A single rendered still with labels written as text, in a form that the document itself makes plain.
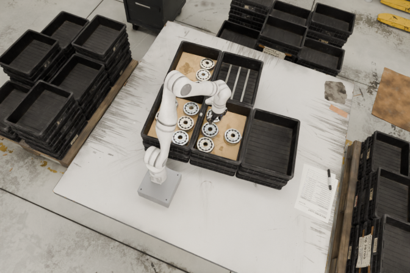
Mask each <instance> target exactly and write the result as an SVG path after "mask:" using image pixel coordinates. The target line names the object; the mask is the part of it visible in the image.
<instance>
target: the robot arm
mask: <svg viewBox="0 0 410 273"><path fill-rule="evenodd" d="M199 95H205V96H212V97H210V98H209V99H206V101H205V103H206V104H211V105H212V108H211V112H212V113H211V114H210V116H207V117H206V119H207V121H208V123H209V124H210V125H213V122H214V121H215V120H216V118H217V117H218V119H219V120H220V121H221V119H222V117H223V115H224V116H225V115H226V113H227V111H228V109H227V108H226V101H227V100H228V99H229V98H230V97H231V90H230V89H229V87H228V86H227V84H226V83H225V82H224V81H222V80H217V81H214V82H211V81H201V82H200V83H196V82H193V81H191V80H189V78H188V77H186V76H185V75H183V74H182V73H180V72H179V71H177V70H173V71H171V72H170V73H168V75H167V77H166V79H165V82H164V90H163V95H162V102H161V105H160V110H159V115H158V117H157V122H156V133H157V137H158V139H159V142H160V149H158V148H156V147H154V146H151V147H149V148H148V149H147V150H146V152H145V154H144V162H145V165H146V167H147V168H148V169H149V173H150V179H151V181H152V182H154V183H158V184H160V185H161V184H162V182H164V181H165V180H166V178H167V170H166V166H165V164H166V162H167V158H168V153H169V150H170V144H171V140H172V137H173V134H174V130H175V128H176V124H177V121H178V114H177V109H176V96H177V97H179V98H185V97H190V96H199Z"/></svg>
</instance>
